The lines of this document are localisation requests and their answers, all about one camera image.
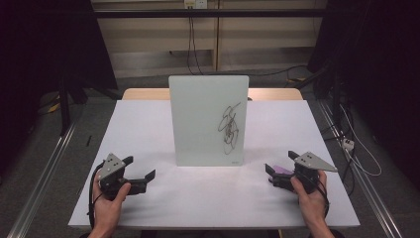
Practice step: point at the purple whiteboard eraser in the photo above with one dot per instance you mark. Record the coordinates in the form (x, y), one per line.
(281, 170)

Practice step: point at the white power strip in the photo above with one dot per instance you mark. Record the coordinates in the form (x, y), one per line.
(348, 144)

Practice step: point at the black metal stand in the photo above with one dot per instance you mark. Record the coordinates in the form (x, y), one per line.
(64, 109)

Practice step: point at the metal floor rail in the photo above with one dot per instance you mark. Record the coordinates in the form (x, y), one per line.
(43, 178)
(366, 188)

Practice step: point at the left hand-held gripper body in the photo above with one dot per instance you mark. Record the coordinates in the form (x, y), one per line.
(110, 170)

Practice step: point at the black pen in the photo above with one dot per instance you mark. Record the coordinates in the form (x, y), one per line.
(88, 140)

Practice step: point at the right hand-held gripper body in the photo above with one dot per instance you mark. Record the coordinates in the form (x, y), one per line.
(308, 168)

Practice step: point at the white whiteboard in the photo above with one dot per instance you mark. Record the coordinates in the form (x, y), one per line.
(204, 122)

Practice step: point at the white wall outlet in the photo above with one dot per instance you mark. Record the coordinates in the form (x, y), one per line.
(195, 3)

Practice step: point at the person's right hand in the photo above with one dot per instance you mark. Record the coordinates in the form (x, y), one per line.
(310, 205)

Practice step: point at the person's left hand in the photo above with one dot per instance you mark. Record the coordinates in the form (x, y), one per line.
(107, 208)

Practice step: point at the black curtain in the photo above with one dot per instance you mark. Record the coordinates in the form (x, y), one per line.
(379, 49)
(39, 49)

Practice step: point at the light wooden table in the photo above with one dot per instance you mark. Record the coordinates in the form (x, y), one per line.
(145, 94)

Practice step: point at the black horizontal metal bar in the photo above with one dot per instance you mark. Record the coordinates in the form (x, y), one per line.
(211, 13)

